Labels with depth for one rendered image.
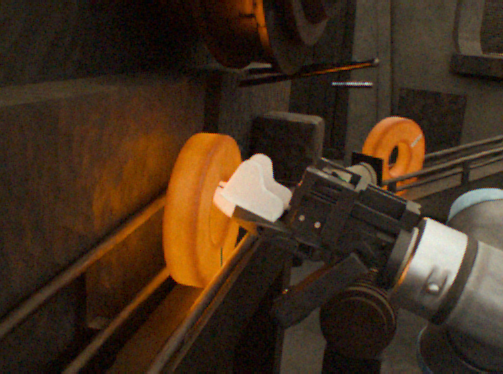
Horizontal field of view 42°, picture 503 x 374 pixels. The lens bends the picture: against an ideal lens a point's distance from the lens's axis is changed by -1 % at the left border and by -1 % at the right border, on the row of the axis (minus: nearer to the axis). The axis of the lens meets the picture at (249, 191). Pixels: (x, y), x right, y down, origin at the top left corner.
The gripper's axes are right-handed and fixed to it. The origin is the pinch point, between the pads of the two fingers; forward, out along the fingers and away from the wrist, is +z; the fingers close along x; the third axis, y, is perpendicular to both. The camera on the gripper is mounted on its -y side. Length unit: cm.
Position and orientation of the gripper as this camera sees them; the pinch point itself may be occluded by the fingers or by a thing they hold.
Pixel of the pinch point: (209, 191)
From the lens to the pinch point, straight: 66.7
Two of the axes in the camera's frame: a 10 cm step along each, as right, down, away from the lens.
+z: -9.0, -4.1, 1.6
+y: 3.5, -8.9, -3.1
